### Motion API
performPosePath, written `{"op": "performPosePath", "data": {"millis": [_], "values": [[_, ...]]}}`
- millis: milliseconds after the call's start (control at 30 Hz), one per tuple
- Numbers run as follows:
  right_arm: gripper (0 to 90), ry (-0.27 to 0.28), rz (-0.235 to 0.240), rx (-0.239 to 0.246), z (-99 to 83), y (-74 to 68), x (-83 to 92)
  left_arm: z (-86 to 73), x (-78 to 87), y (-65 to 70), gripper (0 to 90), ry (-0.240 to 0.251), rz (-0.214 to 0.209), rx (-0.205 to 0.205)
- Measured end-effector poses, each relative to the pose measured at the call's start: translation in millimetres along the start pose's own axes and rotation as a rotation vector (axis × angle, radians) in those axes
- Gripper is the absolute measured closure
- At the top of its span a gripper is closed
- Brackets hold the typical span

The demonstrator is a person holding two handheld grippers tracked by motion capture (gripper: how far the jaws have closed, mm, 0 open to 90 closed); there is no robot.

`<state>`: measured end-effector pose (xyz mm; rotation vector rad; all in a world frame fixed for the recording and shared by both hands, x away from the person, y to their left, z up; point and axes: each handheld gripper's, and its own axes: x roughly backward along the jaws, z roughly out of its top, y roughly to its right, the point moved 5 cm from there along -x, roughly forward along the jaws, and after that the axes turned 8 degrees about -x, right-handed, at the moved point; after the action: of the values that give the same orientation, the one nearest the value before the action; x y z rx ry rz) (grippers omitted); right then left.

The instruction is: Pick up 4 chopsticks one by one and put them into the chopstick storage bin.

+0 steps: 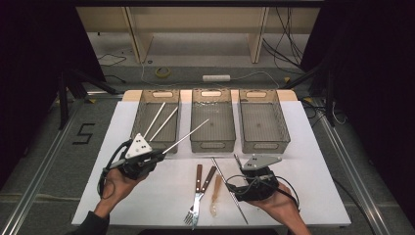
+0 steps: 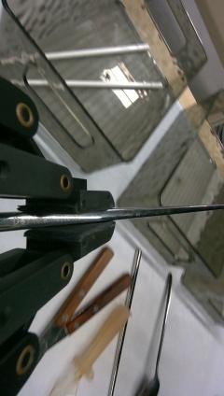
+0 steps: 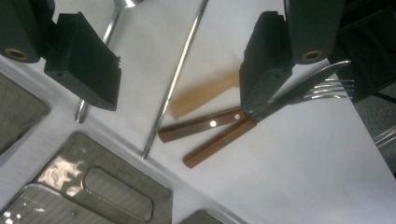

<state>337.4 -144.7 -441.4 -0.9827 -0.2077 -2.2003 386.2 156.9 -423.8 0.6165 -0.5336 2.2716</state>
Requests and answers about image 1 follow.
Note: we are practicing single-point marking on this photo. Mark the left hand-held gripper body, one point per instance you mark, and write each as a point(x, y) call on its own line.
point(138, 164)

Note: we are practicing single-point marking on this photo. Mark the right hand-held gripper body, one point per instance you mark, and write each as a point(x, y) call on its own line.
point(257, 186)

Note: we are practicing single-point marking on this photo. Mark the metal chopstick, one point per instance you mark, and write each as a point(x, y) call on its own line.
point(186, 136)
point(225, 182)

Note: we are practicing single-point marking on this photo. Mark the transparent grey plastic bin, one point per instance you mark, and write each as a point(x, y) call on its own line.
point(215, 137)
point(264, 124)
point(169, 137)

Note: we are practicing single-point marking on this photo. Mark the person's right hand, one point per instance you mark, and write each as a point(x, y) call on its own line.
point(282, 205)

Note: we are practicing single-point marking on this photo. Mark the person's left hand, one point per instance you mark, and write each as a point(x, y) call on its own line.
point(114, 189)

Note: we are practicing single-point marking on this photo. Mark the yellow tape roll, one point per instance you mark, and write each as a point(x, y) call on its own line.
point(156, 72)

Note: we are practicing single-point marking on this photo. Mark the white power strip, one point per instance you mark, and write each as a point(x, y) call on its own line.
point(216, 78)

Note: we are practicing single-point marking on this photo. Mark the black metal stand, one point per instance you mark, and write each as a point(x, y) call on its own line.
point(62, 98)
point(330, 98)

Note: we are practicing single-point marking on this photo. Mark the black curtain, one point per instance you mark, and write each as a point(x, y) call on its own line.
point(375, 81)
point(32, 81)

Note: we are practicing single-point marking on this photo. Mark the wooden shelf unit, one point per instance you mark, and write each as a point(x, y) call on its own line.
point(195, 19)

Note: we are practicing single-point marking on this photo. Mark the aluminium rail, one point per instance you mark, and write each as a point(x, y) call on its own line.
point(45, 169)
point(355, 171)

